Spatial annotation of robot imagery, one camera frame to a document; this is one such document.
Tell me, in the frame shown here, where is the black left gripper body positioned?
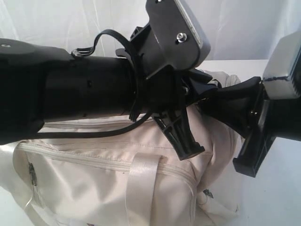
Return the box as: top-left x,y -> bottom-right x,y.
130,21 -> 204,160

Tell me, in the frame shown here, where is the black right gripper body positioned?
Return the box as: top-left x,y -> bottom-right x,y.
233,77 -> 301,177

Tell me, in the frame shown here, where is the beige duffel bag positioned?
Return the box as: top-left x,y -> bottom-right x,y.
0,105 -> 242,226

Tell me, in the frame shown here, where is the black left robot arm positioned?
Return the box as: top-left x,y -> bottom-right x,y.
0,0 -> 218,160

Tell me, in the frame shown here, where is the white backdrop curtain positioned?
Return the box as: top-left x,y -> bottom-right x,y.
0,0 -> 301,60

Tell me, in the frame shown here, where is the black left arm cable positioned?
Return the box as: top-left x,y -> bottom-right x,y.
35,28 -> 156,137

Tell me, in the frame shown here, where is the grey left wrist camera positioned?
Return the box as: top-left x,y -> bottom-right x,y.
145,0 -> 211,72

